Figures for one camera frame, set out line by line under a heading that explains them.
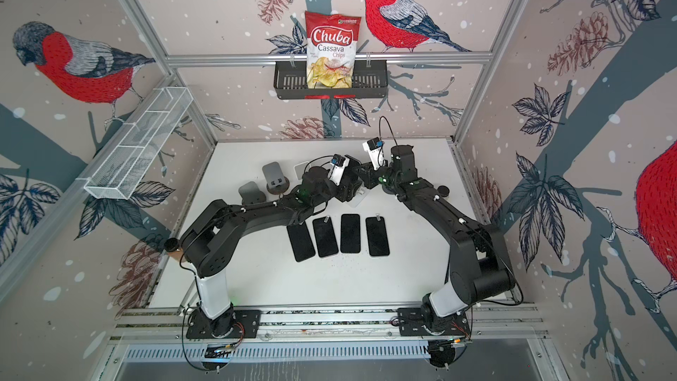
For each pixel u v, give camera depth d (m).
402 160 0.66
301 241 0.89
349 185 0.80
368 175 0.74
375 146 0.74
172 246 0.80
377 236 0.93
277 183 1.00
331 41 0.83
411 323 0.73
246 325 0.73
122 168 0.73
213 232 0.54
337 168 0.78
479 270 0.44
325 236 0.91
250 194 0.98
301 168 0.98
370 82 1.07
